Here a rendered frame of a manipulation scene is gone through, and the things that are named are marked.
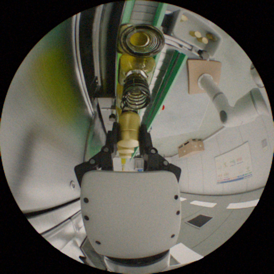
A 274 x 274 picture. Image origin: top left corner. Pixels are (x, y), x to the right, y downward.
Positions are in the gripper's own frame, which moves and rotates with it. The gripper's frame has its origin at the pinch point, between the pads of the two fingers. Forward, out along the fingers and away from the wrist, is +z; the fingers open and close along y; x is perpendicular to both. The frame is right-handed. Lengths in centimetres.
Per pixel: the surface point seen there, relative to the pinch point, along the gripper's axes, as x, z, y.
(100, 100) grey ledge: -10.7, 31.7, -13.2
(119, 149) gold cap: -4.5, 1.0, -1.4
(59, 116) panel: 2.0, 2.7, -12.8
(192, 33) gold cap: 33.4, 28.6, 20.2
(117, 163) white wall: -545, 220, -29
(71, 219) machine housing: -10.9, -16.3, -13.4
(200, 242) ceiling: -98, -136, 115
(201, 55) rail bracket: 17.3, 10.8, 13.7
